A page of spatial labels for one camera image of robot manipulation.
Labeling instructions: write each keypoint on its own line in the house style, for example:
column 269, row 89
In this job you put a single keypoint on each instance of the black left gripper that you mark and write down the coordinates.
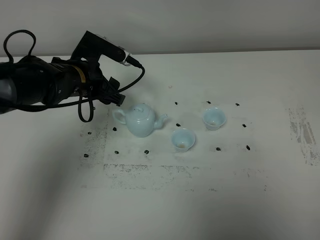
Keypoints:
column 74, row 76

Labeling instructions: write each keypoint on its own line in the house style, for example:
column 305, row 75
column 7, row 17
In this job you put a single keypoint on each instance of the light blue porcelain teapot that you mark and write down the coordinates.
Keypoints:
column 140, row 119

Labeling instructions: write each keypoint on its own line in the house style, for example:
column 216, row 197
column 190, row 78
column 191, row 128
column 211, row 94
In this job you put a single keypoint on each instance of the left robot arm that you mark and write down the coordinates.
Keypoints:
column 32, row 80

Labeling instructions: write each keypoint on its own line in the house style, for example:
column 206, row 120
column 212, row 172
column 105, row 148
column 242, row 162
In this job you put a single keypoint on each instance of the light blue teacup near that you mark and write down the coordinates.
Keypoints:
column 183, row 139

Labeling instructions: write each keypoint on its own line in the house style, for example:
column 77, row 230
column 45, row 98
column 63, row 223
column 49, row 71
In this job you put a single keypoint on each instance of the light blue teacup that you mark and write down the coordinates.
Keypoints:
column 183, row 139
column 213, row 118

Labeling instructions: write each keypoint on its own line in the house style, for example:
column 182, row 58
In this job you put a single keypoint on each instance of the light blue teacup far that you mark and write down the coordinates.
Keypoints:
column 213, row 118

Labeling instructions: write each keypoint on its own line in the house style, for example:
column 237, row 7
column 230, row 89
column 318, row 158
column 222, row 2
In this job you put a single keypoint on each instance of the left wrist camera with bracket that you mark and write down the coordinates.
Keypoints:
column 92, row 46

